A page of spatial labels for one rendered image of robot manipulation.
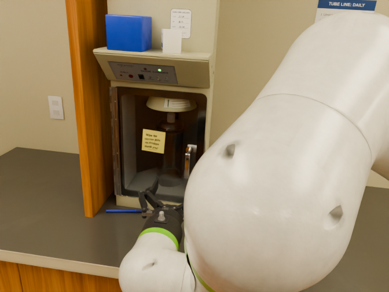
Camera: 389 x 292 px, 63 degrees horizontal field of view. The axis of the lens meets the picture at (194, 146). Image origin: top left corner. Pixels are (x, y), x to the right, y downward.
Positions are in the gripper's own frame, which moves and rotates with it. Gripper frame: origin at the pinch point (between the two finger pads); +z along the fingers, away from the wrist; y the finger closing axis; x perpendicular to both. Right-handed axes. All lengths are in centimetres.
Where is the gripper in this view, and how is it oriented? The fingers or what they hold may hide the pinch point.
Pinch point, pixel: (179, 187)
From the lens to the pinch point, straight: 94.4
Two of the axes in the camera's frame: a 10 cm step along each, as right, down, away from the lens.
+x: -0.5, 9.3, 3.7
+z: 1.3, -3.6, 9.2
